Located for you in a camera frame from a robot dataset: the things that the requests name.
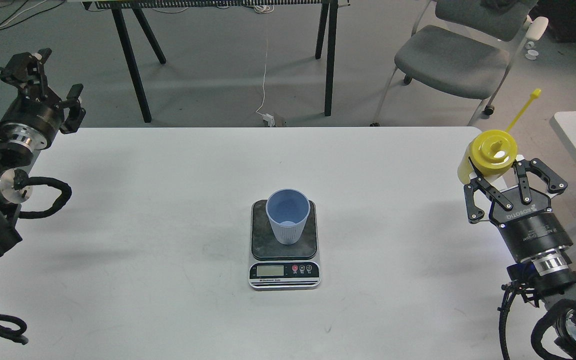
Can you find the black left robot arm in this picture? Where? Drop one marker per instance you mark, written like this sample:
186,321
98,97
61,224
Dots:
22,196

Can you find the blue ribbed plastic cup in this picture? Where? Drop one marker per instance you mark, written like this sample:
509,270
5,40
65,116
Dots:
287,210

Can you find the white power adapter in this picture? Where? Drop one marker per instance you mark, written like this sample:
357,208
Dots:
268,120

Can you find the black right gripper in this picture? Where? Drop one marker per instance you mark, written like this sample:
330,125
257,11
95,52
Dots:
530,227

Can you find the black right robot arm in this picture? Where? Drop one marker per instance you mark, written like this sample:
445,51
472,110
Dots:
546,279

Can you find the yellow squeeze bottle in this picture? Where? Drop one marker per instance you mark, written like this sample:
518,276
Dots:
492,152

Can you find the black digital kitchen scale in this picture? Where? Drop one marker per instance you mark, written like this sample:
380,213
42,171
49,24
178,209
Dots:
275,266

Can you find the grey office chair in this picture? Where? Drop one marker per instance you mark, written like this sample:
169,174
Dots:
462,66

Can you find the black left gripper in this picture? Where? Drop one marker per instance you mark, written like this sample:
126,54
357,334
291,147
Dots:
27,115

